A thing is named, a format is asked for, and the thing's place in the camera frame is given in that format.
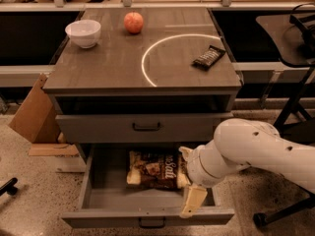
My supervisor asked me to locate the brown cardboard piece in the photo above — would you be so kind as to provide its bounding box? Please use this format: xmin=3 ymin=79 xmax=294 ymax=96
xmin=9 ymin=74 xmax=79 ymax=157

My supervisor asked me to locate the grey drawer cabinet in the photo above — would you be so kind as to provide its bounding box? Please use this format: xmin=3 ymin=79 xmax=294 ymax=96
xmin=44 ymin=7 xmax=241 ymax=157

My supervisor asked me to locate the brown chip bag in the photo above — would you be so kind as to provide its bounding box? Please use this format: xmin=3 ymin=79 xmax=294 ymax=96
xmin=126 ymin=150 xmax=190 ymax=190

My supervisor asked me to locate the white bowl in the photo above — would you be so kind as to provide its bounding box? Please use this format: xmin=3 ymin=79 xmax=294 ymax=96
xmin=65 ymin=20 xmax=101 ymax=48

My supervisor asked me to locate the red apple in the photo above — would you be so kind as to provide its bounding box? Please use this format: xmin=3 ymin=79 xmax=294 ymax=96
xmin=124 ymin=12 xmax=144 ymax=34

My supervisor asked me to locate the open grey middle drawer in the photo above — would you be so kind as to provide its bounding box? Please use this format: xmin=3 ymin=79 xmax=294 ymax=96
xmin=62 ymin=144 xmax=234 ymax=229

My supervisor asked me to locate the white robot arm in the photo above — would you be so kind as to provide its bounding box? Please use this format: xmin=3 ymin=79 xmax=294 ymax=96
xmin=179 ymin=118 xmax=315 ymax=218

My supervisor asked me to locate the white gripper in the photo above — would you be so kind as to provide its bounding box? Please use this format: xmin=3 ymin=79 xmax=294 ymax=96
xmin=179 ymin=141 xmax=248 ymax=218

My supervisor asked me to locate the closed grey top drawer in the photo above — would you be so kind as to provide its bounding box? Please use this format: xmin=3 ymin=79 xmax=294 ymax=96
xmin=56 ymin=113 xmax=232 ymax=144

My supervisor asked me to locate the black office chair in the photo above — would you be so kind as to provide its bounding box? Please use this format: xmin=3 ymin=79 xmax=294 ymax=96
xmin=253 ymin=194 xmax=315 ymax=228

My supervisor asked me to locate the black snack bar wrapper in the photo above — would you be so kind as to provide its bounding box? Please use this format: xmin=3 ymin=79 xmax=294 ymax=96
xmin=192 ymin=45 xmax=225 ymax=71

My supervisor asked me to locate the black side table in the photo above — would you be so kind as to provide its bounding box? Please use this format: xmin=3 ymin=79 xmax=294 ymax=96
xmin=256 ymin=3 xmax=315 ymax=144

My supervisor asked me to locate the black chair caster left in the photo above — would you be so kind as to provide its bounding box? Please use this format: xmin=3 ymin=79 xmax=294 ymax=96
xmin=0 ymin=178 xmax=18 ymax=196

